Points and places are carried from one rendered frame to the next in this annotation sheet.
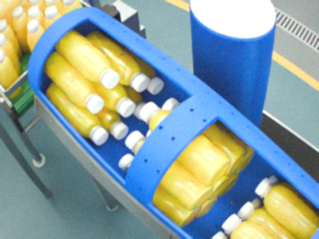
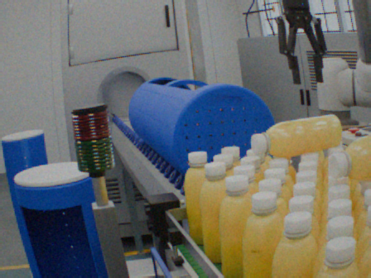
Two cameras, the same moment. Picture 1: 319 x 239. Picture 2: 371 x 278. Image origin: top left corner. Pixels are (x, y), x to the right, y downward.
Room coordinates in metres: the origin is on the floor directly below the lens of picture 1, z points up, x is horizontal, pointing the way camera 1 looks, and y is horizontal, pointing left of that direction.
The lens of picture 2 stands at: (1.98, 0.65, 1.32)
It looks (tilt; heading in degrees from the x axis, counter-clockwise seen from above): 9 degrees down; 204
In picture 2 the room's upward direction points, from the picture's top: 6 degrees counter-clockwise
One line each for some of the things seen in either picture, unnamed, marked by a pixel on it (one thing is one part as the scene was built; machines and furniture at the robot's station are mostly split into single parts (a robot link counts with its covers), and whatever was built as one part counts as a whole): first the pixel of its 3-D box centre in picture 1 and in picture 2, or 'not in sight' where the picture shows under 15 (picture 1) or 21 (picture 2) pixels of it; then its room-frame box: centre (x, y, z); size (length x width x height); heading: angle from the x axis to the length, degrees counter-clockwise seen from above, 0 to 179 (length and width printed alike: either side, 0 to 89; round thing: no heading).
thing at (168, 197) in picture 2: (105, 23); (166, 217); (0.98, 0.12, 0.95); 0.10 x 0.07 x 0.10; 127
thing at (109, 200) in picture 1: (99, 181); not in sight; (0.73, 0.27, 0.31); 0.06 x 0.06 x 0.63; 37
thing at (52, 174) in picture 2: (234, 6); (52, 174); (0.92, -0.28, 1.03); 0.28 x 0.28 x 0.01
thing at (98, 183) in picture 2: not in sight; (94, 156); (1.35, 0.20, 1.18); 0.06 x 0.06 x 0.16
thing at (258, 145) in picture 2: not in sight; (258, 144); (1.08, 0.39, 1.14); 0.04 x 0.02 x 0.04; 39
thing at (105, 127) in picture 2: not in sight; (90, 125); (1.35, 0.20, 1.23); 0.06 x 0.06 x 0.04
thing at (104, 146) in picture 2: not in sight; (93, 153); (1.35, 0.20, 1.18); 0.06 x 0.06 x 0.05
